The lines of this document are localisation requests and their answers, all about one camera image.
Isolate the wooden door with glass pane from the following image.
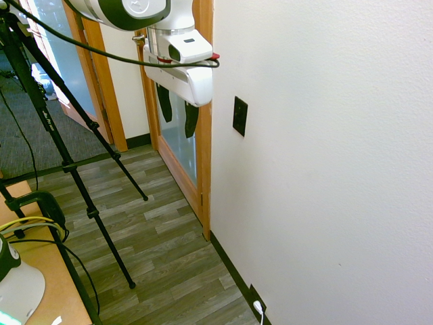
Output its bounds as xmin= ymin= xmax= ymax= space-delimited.
xmin=134 ymin=29 xmax=205 ymax=219

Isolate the black camera tripod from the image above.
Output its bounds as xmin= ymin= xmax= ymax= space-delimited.
xmin=0 ymin=5 xmax=150 ymax=325

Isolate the black C-clamp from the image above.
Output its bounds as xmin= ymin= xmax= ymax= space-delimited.
xmin=3 ymin=190 xmax=68 ymax=235

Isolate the black short baseboard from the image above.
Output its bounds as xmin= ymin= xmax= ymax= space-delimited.
xmin=125 ymin=133 xmax=152 ymax=150

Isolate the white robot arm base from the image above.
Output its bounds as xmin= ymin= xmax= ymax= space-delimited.
xmin=0 ymin=233 xmax=47 ymax=325

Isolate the black light switch plate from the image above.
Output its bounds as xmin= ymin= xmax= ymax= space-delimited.
xmin=232 ymin=95 xmax=249 ymax=138

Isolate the wooden frame with frosted glass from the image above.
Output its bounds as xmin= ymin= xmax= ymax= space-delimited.
xmin=29 ymin=0 xmax=129 ymax=153

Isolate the grey cable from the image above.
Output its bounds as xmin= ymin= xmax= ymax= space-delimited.
xmin=0 ymin=221 xmax=66 ymax=240

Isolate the black long baseboard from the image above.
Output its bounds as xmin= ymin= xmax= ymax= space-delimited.
xmin=208 ymin=229 xmax=273 ymax=325

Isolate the wooden door frame post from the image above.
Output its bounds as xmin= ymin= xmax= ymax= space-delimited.
xmin=191 ymin=0 xmax=214 ymax=242

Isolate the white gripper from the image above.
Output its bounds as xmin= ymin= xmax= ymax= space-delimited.
xmin=142 ymin=44 xmax=214 ymax=139

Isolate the thin black cable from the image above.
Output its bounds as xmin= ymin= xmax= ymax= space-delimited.
xmin=0 ymin=236 xmax=101 ymax=321

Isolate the yellow cable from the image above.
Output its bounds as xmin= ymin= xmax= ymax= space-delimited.
xmin=0 ymin=216 xmax=65 ymax=238

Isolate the white plug in outlet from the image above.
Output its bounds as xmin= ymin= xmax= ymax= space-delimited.
xmin=248 ymin=283 xmax=268 ymax=316

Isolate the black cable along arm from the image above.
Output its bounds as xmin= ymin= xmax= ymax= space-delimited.
xmin=0 ymin=0 xmax=221 ymax=69

